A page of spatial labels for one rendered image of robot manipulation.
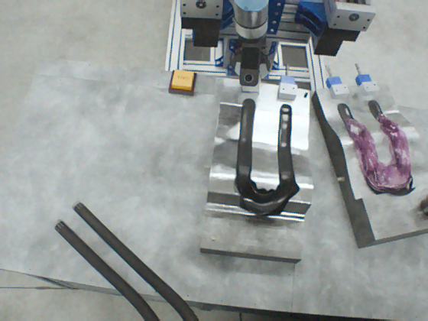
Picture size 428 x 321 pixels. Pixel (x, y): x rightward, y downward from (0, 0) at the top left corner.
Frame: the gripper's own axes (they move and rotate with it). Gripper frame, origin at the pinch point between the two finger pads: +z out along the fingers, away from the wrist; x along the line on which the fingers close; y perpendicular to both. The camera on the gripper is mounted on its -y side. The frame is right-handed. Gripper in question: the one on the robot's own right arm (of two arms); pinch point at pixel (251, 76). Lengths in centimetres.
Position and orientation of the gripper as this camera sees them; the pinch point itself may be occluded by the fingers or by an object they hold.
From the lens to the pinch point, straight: 110.6
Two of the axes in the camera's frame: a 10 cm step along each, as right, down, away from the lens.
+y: 1.2, -9.5, 2.8
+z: 0.9, 2.9, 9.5
